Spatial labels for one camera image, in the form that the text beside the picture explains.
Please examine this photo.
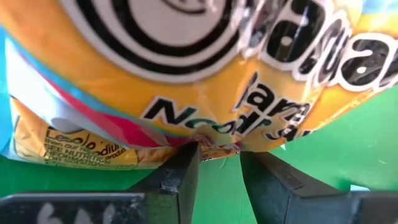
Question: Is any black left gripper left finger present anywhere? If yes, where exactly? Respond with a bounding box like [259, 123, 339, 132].
[129, 141, 201, 224]

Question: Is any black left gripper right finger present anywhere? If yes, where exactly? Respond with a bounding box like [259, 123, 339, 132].
[239, 151, 361, 224]

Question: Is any green table mat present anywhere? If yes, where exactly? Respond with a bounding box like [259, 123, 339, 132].
[0, 83, 398, 224]

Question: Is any teal plastic bin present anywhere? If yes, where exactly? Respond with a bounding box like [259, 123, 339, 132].
[0, 24, 15, 156]

